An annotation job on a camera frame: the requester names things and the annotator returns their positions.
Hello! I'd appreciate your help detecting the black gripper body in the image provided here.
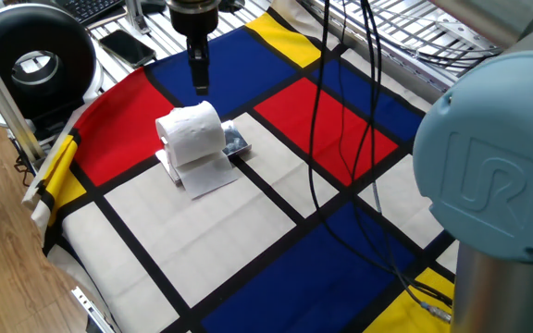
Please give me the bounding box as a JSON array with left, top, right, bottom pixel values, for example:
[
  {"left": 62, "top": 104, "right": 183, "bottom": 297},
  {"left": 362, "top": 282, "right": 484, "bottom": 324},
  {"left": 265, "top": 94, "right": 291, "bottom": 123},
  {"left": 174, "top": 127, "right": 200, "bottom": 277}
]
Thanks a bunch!
[{"left": 168, "top": 7, "right": 221, "bottom": 42}]

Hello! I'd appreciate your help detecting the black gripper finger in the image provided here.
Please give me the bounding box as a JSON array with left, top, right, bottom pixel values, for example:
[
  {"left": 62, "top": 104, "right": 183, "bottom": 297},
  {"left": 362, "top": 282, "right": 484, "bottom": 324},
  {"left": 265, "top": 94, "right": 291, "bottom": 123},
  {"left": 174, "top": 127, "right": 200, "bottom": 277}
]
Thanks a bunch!
[{"left": 185, "top": 35, "right": 212, "bottom": 97}]

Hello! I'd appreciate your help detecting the white toilet paper roll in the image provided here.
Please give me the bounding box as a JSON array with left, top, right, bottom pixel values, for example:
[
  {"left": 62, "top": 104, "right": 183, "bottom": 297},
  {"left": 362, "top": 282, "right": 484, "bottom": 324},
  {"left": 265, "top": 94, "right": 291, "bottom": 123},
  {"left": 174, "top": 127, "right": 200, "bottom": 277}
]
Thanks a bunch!
[{"left": 155, "top": 100, "right": 241, "bottom": 201}]

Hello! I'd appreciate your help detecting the black smartphone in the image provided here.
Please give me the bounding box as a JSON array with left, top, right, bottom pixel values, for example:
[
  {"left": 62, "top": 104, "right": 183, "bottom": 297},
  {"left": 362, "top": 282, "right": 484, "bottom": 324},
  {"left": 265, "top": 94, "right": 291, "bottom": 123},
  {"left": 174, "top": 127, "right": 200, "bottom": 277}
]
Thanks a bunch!
[{"left": 98, "top": 29, "right": 157, "bottom": 69}]

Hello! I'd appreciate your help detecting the chrome toilet paper holder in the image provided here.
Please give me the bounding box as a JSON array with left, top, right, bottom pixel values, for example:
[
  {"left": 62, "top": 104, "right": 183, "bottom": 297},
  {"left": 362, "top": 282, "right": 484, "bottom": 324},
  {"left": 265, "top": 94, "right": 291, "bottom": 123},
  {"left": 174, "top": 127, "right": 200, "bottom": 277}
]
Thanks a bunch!
[{"left": 155, "top": 119, "right": 253, "bottom": 186}]

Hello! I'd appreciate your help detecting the black keyboard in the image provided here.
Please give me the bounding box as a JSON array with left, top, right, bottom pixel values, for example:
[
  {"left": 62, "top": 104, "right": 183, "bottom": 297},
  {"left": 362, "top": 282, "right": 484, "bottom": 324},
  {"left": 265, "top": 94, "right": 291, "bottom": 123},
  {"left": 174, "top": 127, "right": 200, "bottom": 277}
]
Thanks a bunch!
[{"left": 52, "top": 0, "right": 128, "bottom": 27}]

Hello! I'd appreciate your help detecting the colour block grid tablecloth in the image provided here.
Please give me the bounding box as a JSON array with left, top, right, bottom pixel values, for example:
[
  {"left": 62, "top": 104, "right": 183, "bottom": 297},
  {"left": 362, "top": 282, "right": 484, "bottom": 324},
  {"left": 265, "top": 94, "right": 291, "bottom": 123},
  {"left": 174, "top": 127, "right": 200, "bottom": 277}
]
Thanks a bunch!
[{"left": 21, "top": 0, "right": 457, "bottom": 333}]

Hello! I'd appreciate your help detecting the metal drawer slide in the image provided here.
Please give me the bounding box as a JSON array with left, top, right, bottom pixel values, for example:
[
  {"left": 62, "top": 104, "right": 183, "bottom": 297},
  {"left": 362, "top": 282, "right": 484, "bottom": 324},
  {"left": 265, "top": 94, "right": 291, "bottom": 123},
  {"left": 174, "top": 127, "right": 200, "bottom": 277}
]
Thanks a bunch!
[{"left": 70, "top": 285, "right": 122, "bottom": 333}]

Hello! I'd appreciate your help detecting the small metal bracket post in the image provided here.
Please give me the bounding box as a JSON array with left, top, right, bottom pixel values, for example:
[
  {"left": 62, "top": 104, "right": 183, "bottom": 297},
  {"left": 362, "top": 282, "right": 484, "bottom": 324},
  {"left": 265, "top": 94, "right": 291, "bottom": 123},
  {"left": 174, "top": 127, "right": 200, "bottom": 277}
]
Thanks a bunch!
[{"left": 124, "top": 0, "right": 152, "bottom": 36}]

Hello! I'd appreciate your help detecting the aluminium edge rail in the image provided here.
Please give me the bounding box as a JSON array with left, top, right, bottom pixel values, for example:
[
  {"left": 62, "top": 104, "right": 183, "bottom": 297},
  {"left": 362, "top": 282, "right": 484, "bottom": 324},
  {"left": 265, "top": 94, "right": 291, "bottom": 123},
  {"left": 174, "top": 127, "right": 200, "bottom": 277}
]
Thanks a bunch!
[{"left": 293, "top": 0, "right": 448, "bottom": 105}]

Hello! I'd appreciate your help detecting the aluminium frame post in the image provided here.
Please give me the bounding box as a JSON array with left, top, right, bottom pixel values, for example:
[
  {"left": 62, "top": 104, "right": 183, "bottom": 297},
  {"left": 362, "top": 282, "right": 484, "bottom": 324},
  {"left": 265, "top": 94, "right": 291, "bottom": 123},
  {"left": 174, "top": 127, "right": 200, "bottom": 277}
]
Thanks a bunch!
[{"left": 0, "top": 27, "right": 46, "bottom": 163}]

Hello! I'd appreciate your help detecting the silver wire mesh rack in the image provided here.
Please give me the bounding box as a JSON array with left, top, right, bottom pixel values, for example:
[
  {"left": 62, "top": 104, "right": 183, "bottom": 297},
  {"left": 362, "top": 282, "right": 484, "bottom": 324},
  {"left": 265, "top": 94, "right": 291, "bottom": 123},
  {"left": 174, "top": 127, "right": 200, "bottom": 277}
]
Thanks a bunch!
[{"left": 303, "top": 0, "right": 499, "bottom": 89}]

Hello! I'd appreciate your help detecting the black cable with metal connector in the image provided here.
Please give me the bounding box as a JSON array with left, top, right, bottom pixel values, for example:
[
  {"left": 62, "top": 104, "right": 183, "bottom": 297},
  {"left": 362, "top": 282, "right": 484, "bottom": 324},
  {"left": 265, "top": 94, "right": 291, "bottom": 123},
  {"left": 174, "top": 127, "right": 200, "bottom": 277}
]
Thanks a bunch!
[{"left": 349, "top": 0, "right": 453, "bottom": 324}]

